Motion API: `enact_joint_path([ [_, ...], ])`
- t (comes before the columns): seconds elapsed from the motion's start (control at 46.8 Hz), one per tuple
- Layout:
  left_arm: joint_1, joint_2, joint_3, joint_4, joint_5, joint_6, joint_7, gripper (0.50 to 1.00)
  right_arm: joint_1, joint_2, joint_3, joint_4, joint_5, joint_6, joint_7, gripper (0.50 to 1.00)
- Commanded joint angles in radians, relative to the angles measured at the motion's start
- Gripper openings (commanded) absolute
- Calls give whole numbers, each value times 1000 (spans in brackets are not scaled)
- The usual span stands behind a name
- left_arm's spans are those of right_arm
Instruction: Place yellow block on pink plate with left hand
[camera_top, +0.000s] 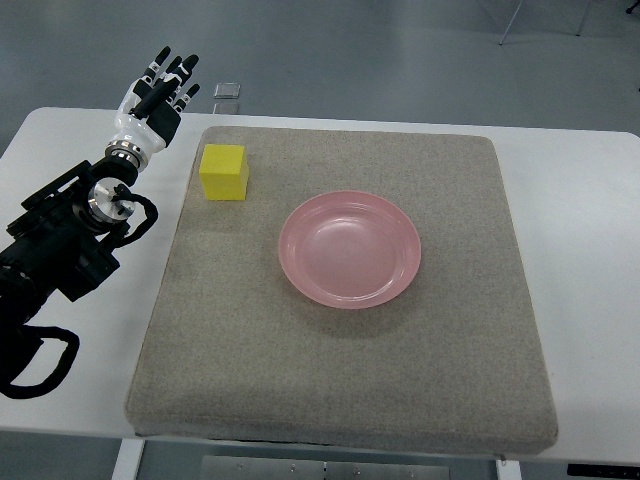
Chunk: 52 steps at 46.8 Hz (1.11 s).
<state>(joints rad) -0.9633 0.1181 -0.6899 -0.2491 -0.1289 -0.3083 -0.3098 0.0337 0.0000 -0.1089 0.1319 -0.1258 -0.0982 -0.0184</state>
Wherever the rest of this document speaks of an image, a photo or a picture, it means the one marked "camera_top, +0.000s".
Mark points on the pink plastic plate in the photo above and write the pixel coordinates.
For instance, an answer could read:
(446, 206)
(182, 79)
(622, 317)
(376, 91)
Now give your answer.
(349, 250)

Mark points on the white table leg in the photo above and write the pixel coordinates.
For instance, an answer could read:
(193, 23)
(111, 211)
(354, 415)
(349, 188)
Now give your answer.
(128, 459)

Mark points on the metal chair legs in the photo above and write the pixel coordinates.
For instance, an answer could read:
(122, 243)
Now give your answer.
(572, 19)

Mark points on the yellow foam block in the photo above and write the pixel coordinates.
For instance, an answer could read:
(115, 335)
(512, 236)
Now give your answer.
(224, 172)

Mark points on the clear floor socket cover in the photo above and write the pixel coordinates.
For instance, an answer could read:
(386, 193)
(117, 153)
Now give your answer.
(227, 90)

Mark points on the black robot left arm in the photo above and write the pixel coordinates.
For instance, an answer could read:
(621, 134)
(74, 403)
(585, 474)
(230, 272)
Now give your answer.
(66, 237)

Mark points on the beige fabric mat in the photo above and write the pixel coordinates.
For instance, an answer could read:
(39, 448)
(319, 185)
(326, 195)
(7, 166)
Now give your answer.
(453, 365)

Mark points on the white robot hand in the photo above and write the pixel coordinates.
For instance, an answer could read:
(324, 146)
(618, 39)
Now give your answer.
(153, 123)

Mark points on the grey metal base plate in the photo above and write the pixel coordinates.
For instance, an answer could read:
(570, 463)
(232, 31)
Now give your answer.
(228, 467)

